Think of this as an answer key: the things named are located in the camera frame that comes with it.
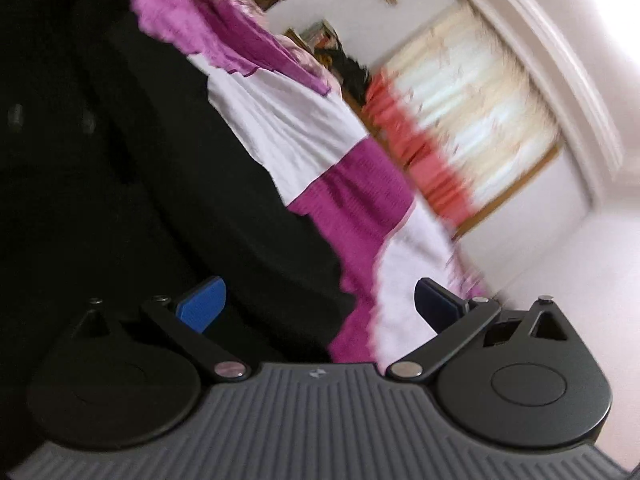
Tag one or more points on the shelf of books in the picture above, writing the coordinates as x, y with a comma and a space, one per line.
322, 35

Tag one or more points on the white and magenta blanket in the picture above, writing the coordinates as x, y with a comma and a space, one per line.
305, 135

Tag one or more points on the cream and red curtain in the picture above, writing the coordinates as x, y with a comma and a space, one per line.
465, 110

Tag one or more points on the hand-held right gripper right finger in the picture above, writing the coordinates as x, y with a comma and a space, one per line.
440, 307

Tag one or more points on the magenta floral quilt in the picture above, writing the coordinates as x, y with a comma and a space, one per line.
250, 35

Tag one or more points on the dark cloth pile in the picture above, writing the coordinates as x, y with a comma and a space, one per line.
352, 77

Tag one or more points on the black garment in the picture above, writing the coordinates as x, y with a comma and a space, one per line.
125, 170

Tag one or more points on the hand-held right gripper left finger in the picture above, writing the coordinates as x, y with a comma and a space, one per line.
200, 306

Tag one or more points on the white wall moulding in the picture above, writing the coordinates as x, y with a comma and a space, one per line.
550, 45

